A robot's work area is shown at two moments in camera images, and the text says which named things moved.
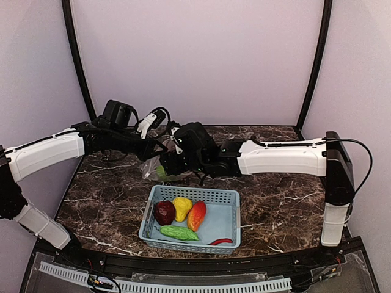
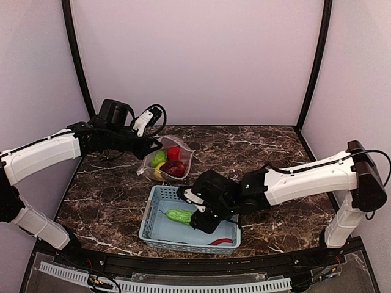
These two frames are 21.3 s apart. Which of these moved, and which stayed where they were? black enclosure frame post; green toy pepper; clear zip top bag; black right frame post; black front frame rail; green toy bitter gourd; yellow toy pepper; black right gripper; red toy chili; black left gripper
Moved: black right gripper; yellow toy pepper; green toy pepper; green toy bitter gourd
Stayed: black right frame post; black left gripper; black enclosure frame post; black front frame rail; red toy chili; clear zip top bag
